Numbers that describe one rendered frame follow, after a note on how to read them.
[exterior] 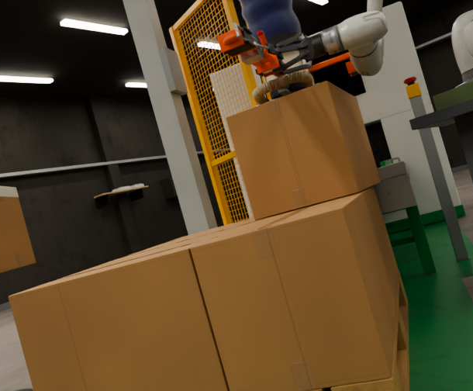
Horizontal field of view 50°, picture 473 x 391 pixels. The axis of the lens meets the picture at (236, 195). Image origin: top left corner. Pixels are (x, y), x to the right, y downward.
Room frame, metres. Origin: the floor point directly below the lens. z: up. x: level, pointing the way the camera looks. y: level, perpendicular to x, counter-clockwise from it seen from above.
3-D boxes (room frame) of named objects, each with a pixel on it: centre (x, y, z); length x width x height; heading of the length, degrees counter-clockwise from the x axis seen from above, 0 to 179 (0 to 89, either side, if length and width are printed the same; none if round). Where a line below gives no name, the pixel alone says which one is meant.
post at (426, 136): (2.81, -1.10, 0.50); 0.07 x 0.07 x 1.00; 71
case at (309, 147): (2.09, -0.34, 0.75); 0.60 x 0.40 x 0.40; 157
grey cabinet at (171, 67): (3.42, 0.18, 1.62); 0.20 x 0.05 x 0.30; 161
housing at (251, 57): (1.62, -0.17, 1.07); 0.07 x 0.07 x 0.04; 70
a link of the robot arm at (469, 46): (1.95, -1.05, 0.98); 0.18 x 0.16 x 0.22; 23
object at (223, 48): (1.50, -0.12, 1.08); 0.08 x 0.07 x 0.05; 160
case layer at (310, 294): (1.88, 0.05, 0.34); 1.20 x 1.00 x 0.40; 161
